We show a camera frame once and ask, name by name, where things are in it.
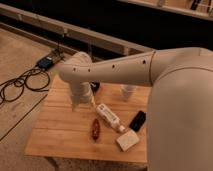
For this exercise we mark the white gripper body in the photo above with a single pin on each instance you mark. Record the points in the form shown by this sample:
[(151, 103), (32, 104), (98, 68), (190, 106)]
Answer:
[(81, 93)]

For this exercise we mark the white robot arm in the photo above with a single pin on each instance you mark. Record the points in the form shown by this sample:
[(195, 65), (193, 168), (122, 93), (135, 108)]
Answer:
[(180, 104)]

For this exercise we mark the dark ceramic bowl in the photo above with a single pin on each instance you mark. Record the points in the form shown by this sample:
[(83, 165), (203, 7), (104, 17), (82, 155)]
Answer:
[(95, 86)]

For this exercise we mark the dark red oblong object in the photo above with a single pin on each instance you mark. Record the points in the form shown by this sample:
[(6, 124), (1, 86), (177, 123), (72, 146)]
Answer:
[(95, 129)]

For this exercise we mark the black power adapter box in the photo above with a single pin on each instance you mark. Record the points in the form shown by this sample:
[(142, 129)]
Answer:
[(45, 63)]

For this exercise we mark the wooden table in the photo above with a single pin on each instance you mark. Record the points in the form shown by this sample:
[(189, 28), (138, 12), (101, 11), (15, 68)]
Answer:
[(61, 131)]

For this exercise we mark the black rectangular object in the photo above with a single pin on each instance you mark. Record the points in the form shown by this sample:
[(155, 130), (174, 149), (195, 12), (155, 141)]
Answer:
[(138, 121)]

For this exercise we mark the beige sponge block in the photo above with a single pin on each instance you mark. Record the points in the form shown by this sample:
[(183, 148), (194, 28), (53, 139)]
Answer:
[(127, 140)]

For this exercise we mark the long wooden beam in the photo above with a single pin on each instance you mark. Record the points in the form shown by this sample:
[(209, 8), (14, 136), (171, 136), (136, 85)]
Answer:
[(75, 32)]

